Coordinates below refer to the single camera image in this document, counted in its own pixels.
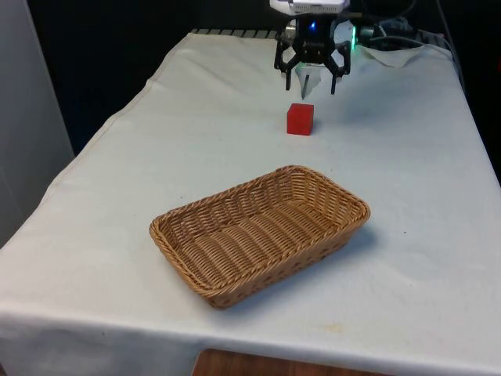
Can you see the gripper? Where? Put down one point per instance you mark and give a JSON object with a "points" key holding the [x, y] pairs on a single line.
{"points": [[313, 37]]}

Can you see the red cube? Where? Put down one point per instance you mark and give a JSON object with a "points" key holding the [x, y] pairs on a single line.
{"points": [[300, 119]]}

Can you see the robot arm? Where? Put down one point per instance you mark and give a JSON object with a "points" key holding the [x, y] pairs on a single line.
{"points": [[345, 33]]}

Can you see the wicker basket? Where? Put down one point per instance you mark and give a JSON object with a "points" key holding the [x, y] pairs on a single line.
{"points": [[254, 243]]}

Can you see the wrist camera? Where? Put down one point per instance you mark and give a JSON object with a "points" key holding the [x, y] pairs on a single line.
{"points": [[309, 6]]}

